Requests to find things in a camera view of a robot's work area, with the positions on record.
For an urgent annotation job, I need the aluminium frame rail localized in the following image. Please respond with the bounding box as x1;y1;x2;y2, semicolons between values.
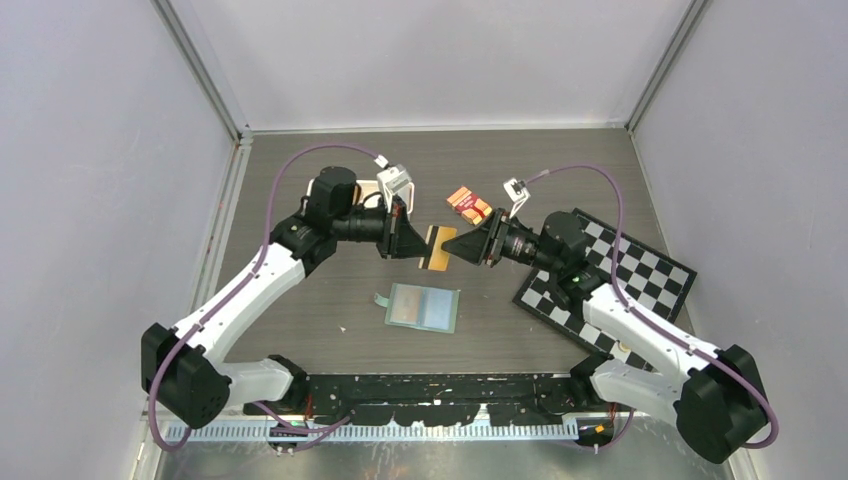
140;370;743;445

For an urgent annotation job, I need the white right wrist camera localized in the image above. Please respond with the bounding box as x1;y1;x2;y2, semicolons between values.
503;178;531;219

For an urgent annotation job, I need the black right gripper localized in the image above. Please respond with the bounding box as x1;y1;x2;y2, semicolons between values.
442;209;561;275

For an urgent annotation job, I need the gold black stripe credit card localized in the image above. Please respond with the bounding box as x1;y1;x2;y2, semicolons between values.
418;225;457;272

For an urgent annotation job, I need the mint green card holder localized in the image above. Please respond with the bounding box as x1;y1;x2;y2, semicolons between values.
373;283;460;334

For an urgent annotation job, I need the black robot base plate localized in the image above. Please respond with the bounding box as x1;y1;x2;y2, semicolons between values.
264;373;611;427

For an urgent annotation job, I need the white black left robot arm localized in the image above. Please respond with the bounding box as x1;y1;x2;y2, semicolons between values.
141;165;428;430

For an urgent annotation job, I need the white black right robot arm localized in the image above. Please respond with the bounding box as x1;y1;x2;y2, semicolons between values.
442;209;774;464

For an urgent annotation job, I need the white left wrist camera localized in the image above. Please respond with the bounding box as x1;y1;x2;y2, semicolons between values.
374;155;414;203

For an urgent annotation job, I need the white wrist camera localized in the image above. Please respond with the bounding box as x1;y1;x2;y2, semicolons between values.
503;178;531;219
374;155;414;203

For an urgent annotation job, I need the black white chessboard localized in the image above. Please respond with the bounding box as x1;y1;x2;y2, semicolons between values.
513;208;697;371

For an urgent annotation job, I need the red orange small box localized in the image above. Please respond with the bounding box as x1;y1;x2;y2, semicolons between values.
446;186;493;225

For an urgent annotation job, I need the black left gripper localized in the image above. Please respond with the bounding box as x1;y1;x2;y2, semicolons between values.
332;195;431;259

